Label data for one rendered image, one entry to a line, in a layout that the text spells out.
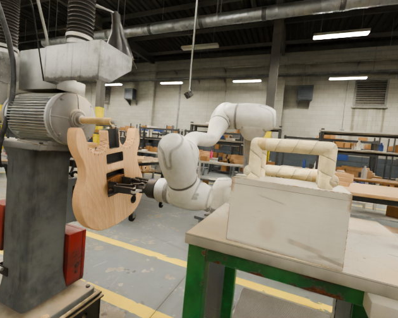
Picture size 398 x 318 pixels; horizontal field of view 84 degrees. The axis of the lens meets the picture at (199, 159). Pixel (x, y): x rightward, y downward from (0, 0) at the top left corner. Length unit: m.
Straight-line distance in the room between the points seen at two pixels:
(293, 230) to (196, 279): 0.30
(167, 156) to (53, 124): 0.65
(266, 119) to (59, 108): 0.95
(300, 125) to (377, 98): 3.16
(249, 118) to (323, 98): 11.08
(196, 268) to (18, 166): 1.02
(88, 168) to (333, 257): 0.77
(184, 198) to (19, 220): 0.91
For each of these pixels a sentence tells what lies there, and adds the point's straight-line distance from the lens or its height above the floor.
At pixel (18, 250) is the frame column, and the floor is 0.59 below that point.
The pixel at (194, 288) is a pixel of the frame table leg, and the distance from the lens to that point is 0.73.
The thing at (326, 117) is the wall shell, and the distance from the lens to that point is 12.01.
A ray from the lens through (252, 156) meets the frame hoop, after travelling 0.59.
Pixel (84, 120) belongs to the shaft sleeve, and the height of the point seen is 1.25.
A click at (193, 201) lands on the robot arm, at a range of 0.74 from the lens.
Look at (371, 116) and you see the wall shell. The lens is 12.35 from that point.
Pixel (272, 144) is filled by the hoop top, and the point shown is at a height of 1.19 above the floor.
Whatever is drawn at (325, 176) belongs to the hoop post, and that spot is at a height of 1.13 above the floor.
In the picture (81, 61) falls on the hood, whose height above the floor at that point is 1.45.
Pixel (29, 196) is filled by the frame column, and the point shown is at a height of 0.87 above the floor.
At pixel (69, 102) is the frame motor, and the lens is 1.20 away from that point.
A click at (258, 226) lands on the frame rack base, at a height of 0.99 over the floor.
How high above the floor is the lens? 1.17
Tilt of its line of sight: 3 degrees down
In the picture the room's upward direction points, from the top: 5 degrees clockwise
